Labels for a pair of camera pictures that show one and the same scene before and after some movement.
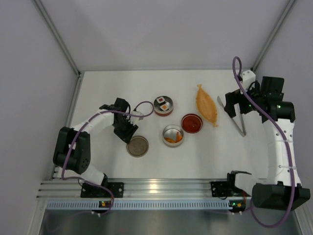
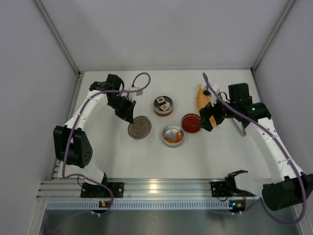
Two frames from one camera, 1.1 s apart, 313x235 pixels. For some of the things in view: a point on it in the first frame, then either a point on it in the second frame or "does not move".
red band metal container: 163,105 does not move
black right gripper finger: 229,107 → 205,122
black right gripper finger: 246,107 → 218,118
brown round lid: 138,147 → 140,128
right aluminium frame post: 289,5 does not move
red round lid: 191,123 does not move
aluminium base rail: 144,187 does not move
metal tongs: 243,132 does not move
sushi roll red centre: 161,101 does not move
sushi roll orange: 164,107 does not move
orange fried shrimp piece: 178,138 does not move
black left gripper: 124,129 → 122,105
